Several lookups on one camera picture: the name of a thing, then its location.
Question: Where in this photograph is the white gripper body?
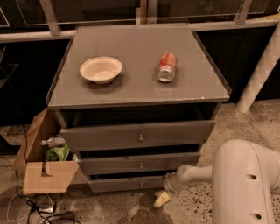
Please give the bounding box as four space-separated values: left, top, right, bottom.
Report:
164 172 186 194

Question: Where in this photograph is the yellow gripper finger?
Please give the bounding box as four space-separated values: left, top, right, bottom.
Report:
154 191 171 208

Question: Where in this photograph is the grey bottom drawer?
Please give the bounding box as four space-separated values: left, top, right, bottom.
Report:
88 175 165 193

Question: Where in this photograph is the grey drawer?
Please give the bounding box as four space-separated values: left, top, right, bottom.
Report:
88 175 165 193
78 152 201 175
61 120 215 151

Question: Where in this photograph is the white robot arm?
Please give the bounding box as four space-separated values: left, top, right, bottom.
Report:
154 139 280 224

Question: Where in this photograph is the grey middle drawer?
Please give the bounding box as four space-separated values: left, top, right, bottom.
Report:
78 152 201 175

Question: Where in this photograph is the grey top drawer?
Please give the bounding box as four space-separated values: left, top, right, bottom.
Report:
61 120 215 151

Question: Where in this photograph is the grey drawer cabinet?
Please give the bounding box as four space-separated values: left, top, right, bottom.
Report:
47 24 230 182

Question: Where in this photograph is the white slanted pole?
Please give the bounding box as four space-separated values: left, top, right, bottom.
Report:
236 23 280 113

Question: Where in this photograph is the red labelled plastic bottle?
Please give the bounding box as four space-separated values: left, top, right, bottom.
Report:
157 52 177 83

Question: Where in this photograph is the green plastic bag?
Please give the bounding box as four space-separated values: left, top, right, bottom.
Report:
45 144 70 161

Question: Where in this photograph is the power adapter on floor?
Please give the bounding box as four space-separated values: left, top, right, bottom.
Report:
38 205 54 214

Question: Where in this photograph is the clear bottle in box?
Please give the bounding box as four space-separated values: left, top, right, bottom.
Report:
41 136 66 147

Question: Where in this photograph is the brown cardboard box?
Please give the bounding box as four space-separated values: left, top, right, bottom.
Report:
11 108 78 195

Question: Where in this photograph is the white paper bowl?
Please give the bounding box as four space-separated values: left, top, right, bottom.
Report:
80 57 123 84

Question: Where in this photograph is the white cable on floor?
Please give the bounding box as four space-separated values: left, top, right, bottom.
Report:
6 189 56 224

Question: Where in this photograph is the metal railing frame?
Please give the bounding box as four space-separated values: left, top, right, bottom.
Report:
0 0 280 43

